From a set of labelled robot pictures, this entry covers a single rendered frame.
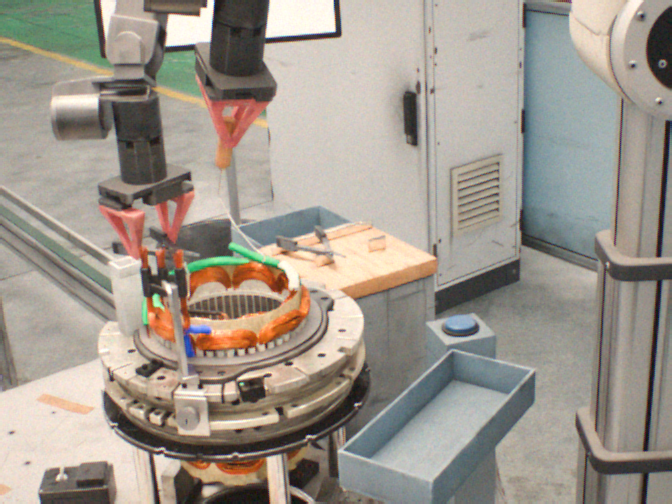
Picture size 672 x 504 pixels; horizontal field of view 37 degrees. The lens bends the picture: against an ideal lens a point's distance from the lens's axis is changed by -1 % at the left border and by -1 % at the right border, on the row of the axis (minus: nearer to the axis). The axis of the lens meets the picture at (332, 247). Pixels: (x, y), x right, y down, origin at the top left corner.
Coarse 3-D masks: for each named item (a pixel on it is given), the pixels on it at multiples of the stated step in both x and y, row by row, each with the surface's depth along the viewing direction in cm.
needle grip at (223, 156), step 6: (228, 120) 110; (234, 120) 110; (228, 126) 110; (234, 126) 110; (228, 132) 110; (222, 150) 112; (228, 150) 112; (216, 156) 113; (222, 156) 112; (228, 156) 112; (216, 162) 113; (222, 162) 113; (228, 162) 113; (222, 168) 113
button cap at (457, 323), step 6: (450, 318) 132; (456, 318) 132; (462, 318) 131; (468, 318) 131; (450, 324) 130; (456, 324) 130; (462, 324) 130; (468, 324) 130; (474, 324) 130; (450, 330) 130; (456, 330) 130; (462, 330) 129; (468, 330) 130
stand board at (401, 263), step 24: (336, 240) 154; (360, 240) 153; (312, 264) 146; (336, 264) 145; (360, 264) 145; (384, 264) 144; (408, 264) 144; (432, 264) 145; (336, 288) 137; (360, 288) 139; (384, 288) 142
